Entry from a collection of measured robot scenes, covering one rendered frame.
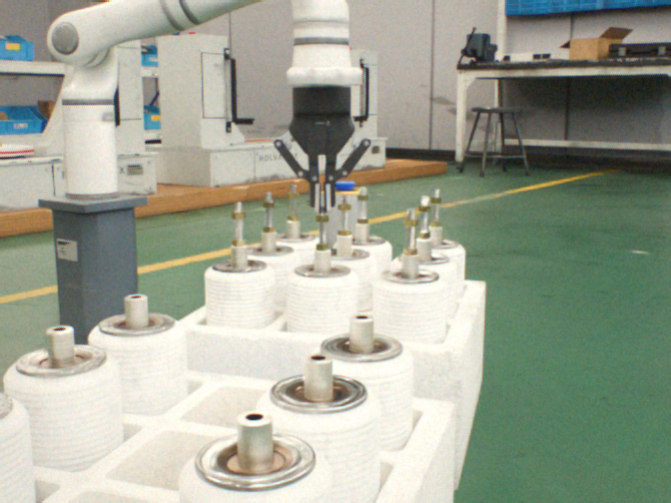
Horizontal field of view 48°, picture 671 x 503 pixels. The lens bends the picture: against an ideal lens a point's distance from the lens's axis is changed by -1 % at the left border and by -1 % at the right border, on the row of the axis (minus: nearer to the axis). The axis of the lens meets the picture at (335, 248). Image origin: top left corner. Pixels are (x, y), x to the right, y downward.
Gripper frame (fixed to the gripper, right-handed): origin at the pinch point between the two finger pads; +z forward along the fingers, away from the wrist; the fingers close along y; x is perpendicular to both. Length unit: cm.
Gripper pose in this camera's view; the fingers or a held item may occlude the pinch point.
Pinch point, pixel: (322, 197)
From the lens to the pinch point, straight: 99.7
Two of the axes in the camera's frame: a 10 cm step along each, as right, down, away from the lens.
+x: 0.8, 1.9, -9.8
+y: -10.0, 0.2, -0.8
